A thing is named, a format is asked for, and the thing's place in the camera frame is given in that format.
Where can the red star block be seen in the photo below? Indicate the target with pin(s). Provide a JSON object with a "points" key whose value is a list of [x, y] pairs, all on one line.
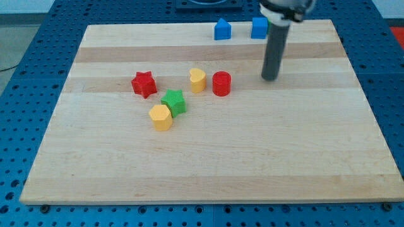
{"points": [[144, 84]]}

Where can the yellow hexagon block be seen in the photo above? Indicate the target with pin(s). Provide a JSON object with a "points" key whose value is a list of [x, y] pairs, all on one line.
{"points": [[161, 117]]}

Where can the blue triangle block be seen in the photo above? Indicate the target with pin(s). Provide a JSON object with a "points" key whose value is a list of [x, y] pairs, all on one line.
{"points": [[222, 30]]}

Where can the red cylinder block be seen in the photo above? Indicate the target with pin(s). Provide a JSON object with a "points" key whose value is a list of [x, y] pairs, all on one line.
{"points": [[221, 83]]}

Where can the blue cube block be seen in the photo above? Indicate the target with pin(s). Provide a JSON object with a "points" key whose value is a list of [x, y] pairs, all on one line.
{"points": [[259, 28]]}

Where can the yellow heart block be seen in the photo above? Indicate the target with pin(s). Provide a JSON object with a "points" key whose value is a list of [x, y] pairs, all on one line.
{"points": [[197, 80]]}

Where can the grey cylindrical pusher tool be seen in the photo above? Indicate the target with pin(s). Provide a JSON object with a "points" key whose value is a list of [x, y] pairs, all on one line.
{"points": [[275, 47]]}

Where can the green star block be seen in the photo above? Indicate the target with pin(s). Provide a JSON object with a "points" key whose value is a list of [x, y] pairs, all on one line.
{"points": [[175, 101]]}

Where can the wooden board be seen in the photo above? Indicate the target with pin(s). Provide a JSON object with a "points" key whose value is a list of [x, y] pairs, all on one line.
{"points": [[308, 137]]}

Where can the green block behind tool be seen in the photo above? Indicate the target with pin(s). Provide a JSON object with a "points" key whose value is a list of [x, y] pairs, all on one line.
{"points": [[269, 26]]}

